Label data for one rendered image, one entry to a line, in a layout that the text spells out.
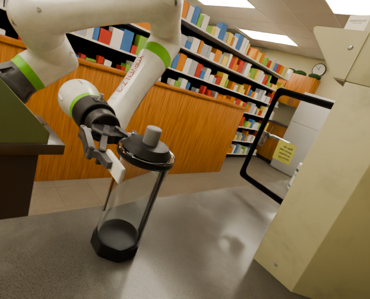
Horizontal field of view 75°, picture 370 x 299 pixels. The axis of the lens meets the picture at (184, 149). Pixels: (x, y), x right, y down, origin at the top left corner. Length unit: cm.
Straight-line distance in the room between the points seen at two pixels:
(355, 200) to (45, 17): 91
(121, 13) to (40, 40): 26
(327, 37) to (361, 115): 19
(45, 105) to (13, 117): 139
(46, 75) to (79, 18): 23
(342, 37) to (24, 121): 88
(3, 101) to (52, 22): 27
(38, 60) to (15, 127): 24
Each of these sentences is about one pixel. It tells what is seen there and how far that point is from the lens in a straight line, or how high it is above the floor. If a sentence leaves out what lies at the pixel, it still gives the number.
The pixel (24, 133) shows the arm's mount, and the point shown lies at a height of 97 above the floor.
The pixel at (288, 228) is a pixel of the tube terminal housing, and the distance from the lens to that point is 65.
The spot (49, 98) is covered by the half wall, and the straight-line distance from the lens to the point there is 227.
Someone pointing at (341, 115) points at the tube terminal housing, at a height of 134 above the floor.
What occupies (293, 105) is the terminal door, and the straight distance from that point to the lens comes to 100.
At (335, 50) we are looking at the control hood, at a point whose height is 146.
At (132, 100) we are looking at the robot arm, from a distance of 82.
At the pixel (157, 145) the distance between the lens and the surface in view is 45.
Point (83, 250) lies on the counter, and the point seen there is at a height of 94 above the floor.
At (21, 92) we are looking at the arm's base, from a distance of 98.
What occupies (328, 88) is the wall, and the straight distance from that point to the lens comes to 653.
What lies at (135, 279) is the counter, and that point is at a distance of 52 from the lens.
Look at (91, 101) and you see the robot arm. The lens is 62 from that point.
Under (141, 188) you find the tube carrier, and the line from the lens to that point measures 44.
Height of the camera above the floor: 132
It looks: 17 degrees down
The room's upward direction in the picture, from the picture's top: 20 degrees clockwise
